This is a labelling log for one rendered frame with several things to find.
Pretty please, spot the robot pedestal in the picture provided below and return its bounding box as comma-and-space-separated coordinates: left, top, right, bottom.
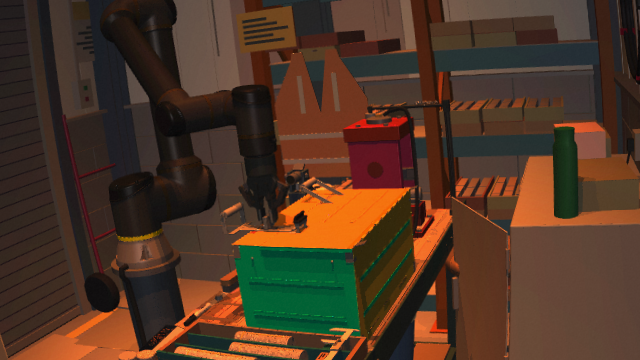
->
111, 259, 187, 351

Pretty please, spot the orange safety vest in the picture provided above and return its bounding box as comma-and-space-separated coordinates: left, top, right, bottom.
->
274, 48, 370, 180

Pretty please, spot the red hand truck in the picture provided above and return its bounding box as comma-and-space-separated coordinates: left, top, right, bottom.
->
61, 113, 122, 314

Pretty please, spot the yellow wall sign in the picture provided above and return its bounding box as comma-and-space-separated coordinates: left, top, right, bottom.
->
235, 5, 298, 54

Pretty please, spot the dark upright pole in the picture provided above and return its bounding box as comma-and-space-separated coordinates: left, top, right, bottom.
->
441, 98, 457, 202

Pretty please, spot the brown cardboard panel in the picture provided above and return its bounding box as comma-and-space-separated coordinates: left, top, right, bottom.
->
450, 196, 511, 360

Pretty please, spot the pink box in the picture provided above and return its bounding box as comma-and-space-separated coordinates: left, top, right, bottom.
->
553, 120, 612, 161

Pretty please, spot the grey round pump cap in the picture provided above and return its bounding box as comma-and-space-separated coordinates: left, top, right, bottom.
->
364, 110, 394, 127

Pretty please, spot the large beige cabinet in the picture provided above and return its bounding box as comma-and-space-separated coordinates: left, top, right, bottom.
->
509, 154, 640, 360

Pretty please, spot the dark wall rack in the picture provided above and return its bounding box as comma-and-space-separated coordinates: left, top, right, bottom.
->
613, 0, 640, 167

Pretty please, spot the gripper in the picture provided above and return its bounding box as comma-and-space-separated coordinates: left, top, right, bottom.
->
238, 152, 291, 227

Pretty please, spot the green bottle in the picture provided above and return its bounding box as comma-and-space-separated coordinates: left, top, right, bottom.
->
552, 125, 580, 220

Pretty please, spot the green tool tray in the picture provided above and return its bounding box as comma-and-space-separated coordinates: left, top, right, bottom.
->
155, 319, 370, 360

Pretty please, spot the red black flat block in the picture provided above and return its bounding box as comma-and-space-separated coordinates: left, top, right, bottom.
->
411, 199, 436, 238

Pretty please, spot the brown speckled log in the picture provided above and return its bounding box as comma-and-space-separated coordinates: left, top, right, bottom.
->
233, 330, 294, 347
172, 345, 252, 360
227, 341, 310, 360

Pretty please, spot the black pump hose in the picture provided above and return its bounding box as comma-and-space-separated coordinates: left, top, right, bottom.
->
367, 104, 423, 202

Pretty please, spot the red pump body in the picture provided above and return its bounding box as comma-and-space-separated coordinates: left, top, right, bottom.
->
342, 115, 417, 191

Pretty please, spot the white wall control box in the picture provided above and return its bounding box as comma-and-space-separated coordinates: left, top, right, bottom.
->
76, 76, 97, 110

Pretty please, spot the tan box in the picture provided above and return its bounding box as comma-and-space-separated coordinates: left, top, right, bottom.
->
577, 154, 640, 212

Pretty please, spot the black pump lever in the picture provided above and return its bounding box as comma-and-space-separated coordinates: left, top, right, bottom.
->
368, 99, 452, 111

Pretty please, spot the white wall paper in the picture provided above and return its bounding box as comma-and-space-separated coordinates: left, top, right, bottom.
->
69, 0, 97, 64

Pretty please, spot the orange striped pad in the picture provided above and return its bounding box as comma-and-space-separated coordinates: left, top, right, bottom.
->
210, 291, 250, 327

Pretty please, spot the grey metal frame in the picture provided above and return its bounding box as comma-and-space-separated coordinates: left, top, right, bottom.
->
298, 175, 346, 206

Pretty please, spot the small brown block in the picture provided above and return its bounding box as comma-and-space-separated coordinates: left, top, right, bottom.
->
219, 269, 241, 294

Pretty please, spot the green box body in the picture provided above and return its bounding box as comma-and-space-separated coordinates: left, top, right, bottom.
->
233, 199, 417, 338

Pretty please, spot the grey hasp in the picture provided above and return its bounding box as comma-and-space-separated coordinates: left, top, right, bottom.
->
233, 219, 297, 235

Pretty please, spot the grey roller shutter door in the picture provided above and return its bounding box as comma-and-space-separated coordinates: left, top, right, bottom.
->
0, 0, 84, 357

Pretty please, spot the grey roller handle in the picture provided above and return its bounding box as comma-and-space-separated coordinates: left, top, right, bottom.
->
219, 201, 247, 234

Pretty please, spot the black marker pen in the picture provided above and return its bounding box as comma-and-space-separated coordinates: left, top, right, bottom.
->
182, 301, 214, 327

